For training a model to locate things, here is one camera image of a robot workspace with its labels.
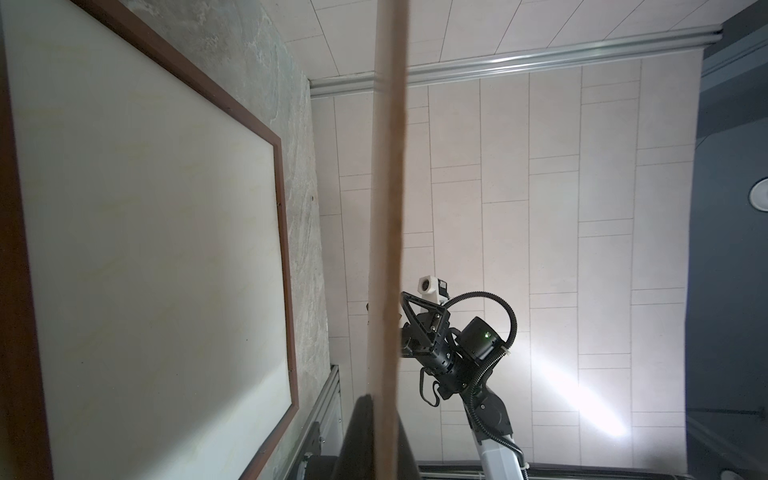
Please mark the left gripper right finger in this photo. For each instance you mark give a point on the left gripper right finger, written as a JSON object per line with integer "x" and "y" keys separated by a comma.
{"x": 407, "y": 467}

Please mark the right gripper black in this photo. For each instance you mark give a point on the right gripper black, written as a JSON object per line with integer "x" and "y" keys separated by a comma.
{"x": 460, "y": 358}

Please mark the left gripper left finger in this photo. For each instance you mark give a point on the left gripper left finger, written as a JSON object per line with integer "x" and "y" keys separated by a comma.
{"x": 356, "y": 460}

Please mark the brown backing board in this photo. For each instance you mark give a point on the brown backing board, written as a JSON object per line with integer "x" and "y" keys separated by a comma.
{"x": 386, "y": 228}

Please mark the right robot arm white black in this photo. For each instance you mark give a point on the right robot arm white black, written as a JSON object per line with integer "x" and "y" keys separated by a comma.
{"x": 487, "y": 417}

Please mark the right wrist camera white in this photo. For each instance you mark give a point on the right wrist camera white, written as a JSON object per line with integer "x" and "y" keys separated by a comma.
{"x": 433, "y": 289}

